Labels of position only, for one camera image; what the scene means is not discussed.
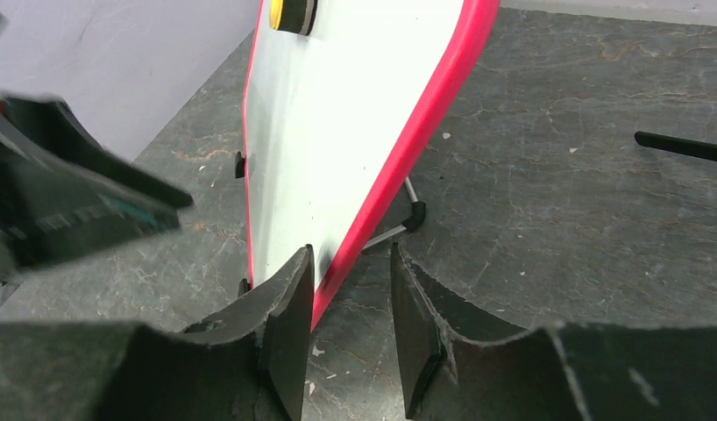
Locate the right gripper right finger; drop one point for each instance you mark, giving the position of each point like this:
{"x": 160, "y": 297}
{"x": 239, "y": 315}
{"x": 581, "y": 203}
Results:
{"x": 459, "y": 362}

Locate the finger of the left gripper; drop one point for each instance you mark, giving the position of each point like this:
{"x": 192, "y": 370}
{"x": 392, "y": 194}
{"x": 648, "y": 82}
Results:
{"x": 51, "y": 124}
{"x": 53, "y": 211}

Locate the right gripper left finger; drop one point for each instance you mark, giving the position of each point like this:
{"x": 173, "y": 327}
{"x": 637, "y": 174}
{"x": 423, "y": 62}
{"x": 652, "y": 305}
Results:
{"x": 245, "y": 362}

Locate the pink framed whiteboard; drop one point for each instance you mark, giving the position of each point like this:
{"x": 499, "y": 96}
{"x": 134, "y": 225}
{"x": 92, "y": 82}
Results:
{"x": 333, "y": 122}

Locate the yellow bone-shaped eraser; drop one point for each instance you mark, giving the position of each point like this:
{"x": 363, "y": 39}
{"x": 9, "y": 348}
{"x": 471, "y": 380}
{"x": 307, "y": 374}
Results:
{"x": 294, "y": 16}

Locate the black whiteboard easel stand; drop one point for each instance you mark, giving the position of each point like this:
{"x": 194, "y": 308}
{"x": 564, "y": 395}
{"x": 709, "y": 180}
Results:
{"x": 418, "y": 211}

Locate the black microphone tripod stand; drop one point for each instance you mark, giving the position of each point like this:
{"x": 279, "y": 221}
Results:
{"x": 697, "y": 149}

